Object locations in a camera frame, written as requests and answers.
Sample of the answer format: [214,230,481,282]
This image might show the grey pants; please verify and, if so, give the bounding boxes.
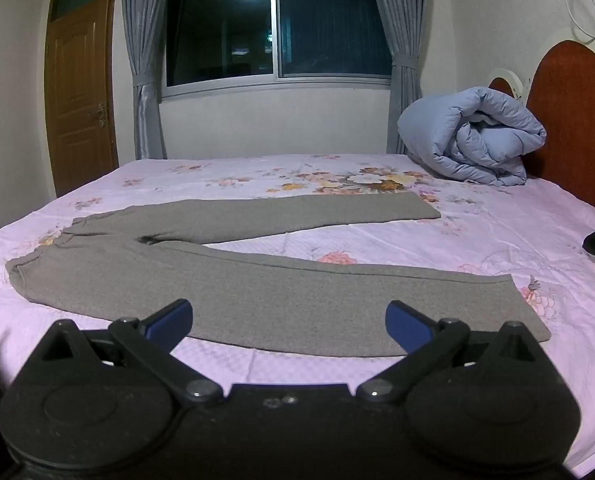
[6,192,551,358]

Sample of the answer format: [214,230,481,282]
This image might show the blue folded duvet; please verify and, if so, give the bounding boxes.
[397,87,547,186]

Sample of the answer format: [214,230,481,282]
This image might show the red wooden headboard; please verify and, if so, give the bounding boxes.
[487,40,595,219]

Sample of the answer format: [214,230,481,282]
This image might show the brown wooden door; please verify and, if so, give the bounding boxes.
[44,0,119,196]

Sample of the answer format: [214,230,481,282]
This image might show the aluminium sliding window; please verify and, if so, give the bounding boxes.
[163,0,391,98]

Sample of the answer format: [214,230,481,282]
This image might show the right grey curtain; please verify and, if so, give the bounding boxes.
[375,0,429,154]

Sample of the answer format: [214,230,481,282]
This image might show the grey curtain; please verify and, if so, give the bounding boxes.
[375,0,429,154]
[122,0,168,159]

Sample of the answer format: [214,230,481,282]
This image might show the left grey curtain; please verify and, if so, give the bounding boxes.
[122,0,168,159]

